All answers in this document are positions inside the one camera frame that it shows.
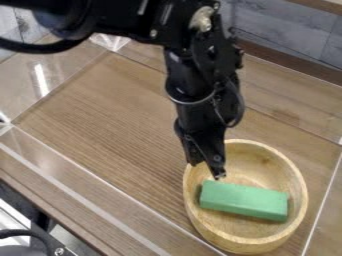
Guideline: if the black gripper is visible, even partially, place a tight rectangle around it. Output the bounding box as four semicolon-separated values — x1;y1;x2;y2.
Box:
163;19;244;180

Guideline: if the green rectangular block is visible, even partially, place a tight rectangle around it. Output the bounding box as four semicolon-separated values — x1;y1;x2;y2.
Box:
199;180;288;222

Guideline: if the round wooden bowl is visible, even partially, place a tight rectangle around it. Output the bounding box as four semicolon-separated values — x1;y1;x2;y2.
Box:
183;139;308;255

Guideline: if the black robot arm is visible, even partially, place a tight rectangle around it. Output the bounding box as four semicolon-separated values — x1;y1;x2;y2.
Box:
0;0;244;179

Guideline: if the clear acrylic enclosure wall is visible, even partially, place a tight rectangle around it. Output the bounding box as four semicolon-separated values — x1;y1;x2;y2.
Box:
0;2;342;256

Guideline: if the clear acrylic corner bracket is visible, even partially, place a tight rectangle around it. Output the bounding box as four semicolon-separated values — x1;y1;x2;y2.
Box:
89;33;130;52

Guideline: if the black metal frame bracket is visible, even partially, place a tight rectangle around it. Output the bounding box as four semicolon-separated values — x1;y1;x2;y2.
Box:
28;212;84;256

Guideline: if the black cable at corner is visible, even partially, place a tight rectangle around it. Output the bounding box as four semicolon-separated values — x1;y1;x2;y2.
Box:
0;229;42;256

